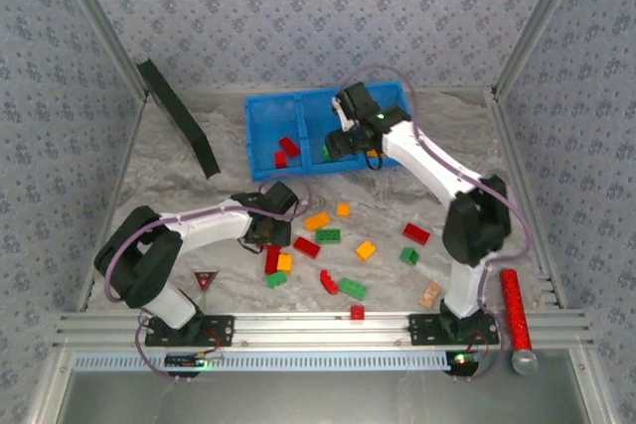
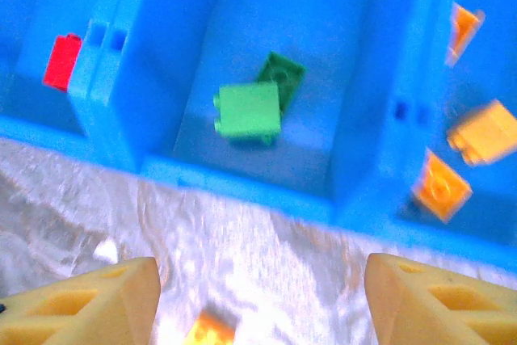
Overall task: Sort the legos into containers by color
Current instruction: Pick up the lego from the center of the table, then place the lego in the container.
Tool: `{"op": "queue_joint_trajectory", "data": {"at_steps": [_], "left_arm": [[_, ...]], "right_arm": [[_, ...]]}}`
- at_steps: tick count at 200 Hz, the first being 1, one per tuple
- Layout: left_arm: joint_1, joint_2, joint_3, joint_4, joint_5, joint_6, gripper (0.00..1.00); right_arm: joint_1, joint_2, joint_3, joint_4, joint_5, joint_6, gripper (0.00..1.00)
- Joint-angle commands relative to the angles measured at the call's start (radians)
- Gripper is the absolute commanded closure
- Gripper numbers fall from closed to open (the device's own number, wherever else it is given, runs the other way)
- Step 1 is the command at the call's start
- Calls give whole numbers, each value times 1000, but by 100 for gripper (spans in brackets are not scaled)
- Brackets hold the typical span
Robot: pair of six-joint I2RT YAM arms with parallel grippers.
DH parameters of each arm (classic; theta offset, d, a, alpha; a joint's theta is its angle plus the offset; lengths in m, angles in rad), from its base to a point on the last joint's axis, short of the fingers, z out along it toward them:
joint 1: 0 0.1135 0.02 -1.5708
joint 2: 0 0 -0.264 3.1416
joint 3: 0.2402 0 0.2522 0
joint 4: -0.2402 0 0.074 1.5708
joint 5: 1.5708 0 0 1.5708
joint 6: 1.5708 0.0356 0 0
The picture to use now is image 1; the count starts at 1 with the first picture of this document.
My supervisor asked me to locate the blue three-compartment plastic bin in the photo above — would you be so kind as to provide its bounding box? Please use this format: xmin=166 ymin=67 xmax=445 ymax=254
xmin=242 ymin=80 xmax=416 ymax=183

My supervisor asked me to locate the thin aluminium side rail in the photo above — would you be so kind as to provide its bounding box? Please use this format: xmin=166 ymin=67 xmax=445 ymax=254
xmin=79 ymin=95 xmax=149 ymax=314

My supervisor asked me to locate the red glitter tube silver cap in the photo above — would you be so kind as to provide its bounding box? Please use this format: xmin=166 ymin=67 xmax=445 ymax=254
xmin=499 ymin=268 xmax=540 ymax=377

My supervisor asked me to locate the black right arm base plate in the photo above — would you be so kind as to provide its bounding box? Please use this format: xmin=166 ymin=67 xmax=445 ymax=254
xmin=406 ymin=313 xmax=501 ymax=346

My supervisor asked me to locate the tan brick-pattern tile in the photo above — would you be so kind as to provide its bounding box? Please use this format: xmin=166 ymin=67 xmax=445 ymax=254
xmin=418 ymin=282 xmax=443 ymax=307

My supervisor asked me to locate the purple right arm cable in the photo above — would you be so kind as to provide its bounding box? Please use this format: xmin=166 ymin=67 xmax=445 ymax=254
xmin=340 ymin=64 xmax=533 ymax=383

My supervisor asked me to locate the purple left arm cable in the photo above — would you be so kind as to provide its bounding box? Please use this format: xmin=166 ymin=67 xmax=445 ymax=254
xmin=106 ymin=174 xmax=313 ymax=385

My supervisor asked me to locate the black flat board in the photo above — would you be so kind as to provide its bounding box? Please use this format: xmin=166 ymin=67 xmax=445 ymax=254
xmin=136 ymin=59 xmax=222 ymax=181

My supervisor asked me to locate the aluminium wall rail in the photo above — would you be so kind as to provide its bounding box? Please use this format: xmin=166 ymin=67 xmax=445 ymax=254
xmin=146 ymin=85 xmax=498 ymax=97

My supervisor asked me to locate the grey slotted cable duct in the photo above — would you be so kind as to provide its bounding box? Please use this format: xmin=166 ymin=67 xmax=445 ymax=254
xmin=73 ymin=350 xmax=451 ymax=373

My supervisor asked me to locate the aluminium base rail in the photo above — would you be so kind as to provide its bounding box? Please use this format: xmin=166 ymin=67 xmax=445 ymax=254
xmin=53 ymin=311 xmax=595 ymax=350

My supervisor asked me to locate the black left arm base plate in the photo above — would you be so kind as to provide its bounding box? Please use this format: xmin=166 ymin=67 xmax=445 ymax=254
xmin=143 ymin=313 xmax=236 ymax=349

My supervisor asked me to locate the red curved lego brick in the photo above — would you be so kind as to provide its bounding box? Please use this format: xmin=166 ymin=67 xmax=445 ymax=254
xmin=319 ymin=269 xmax=340 ymax=296

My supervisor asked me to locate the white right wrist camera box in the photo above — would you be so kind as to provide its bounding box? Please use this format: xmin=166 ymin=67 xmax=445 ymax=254
xmin=331 ymin=95 xmax=355 ymax=132

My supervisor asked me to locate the orange rectangular lego brick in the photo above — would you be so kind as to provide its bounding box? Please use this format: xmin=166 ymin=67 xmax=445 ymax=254
xmin=303 ymin=212 xmax=332 ymax=232

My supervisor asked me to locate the aluminium frame post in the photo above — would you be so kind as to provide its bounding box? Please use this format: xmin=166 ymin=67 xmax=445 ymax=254
xmin=47 ymin=0 xmax=153 ymax=100
xmin=490 ymin=0 xmax=593 ymax=97

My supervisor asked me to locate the red triangle toy sign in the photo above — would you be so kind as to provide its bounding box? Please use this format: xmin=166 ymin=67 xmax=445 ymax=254
xmin=193 ymin=269 xmax=221 ymax=295

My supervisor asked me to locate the wide aluminium side rail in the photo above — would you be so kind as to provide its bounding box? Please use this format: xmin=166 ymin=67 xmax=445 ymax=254
xmin=486 ymin=88 xmax=570 ymax=311

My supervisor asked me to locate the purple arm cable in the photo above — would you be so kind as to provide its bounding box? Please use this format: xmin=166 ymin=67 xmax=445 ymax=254
xmin=106 ymin=174 xmax=313 ymax=385
xmin=340 ymin=64 xmax=533 ymax=383

